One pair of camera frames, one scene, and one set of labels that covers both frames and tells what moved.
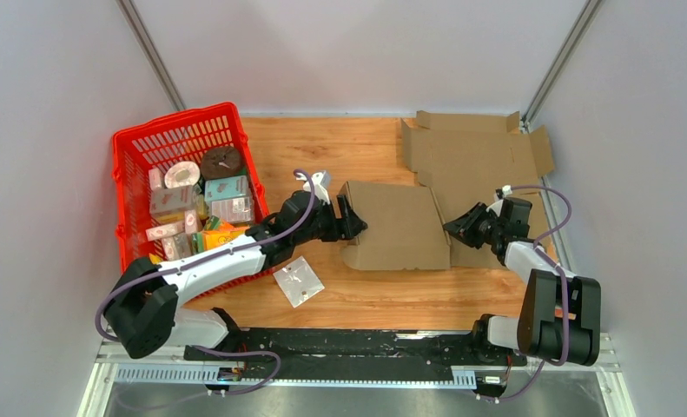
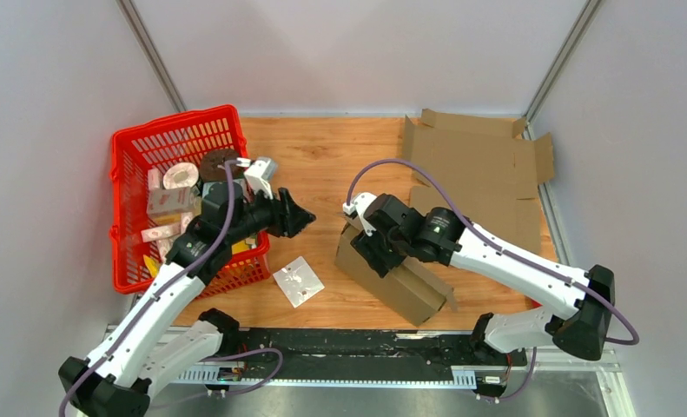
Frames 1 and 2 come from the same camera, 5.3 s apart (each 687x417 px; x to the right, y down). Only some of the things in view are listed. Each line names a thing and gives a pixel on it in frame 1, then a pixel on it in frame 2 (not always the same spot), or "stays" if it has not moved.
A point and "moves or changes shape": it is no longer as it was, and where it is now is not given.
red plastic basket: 161,144 stays
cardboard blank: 470,158 stays
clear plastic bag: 299,281 stays
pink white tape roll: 182,174 stays
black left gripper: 348,226 to 287,218
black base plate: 445,347 stays
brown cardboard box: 405,228 moves or changes shape
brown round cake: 220,162 stays
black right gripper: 462,227 to 368,247
